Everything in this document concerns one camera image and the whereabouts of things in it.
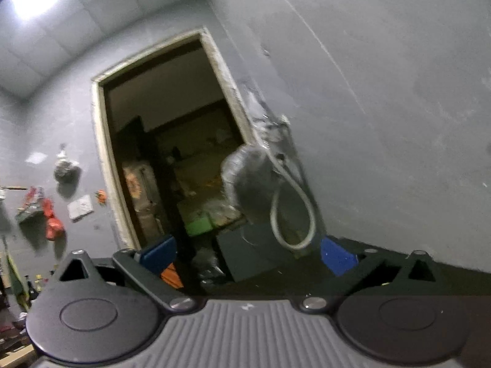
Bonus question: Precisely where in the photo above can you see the orange wall plug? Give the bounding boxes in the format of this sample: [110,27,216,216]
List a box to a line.
[95,190,107,205]

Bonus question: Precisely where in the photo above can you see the red plastic bag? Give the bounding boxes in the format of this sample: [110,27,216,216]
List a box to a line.
[42,198,65,241]

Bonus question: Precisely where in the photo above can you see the wall faucet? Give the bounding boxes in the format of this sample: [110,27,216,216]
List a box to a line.
[252,115,290,144]

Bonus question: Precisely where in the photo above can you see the door frame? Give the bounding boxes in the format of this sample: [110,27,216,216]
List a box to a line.
[91,27,257,249]

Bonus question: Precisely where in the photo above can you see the wall rack shelf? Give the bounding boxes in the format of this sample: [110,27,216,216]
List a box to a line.
[15,187,44,224]

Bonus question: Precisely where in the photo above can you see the green box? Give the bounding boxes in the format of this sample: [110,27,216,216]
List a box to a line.
[186,214,214,237]

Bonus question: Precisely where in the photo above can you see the white wall switch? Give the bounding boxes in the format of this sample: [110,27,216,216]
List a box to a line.
[68,194,94,222]

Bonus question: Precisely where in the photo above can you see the white flexible hose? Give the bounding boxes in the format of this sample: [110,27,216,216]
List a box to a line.
[264,141,317,253]

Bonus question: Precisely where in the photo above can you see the dark glass bottle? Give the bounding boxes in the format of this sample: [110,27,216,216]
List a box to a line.
[24,275,39,306]

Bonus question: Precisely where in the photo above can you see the grey plastic bag hanging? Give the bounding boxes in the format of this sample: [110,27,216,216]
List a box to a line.
[221,144,276,224]

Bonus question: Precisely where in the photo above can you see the hanging grey bag on wall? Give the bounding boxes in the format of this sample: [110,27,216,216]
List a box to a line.
[53,143,80,184]

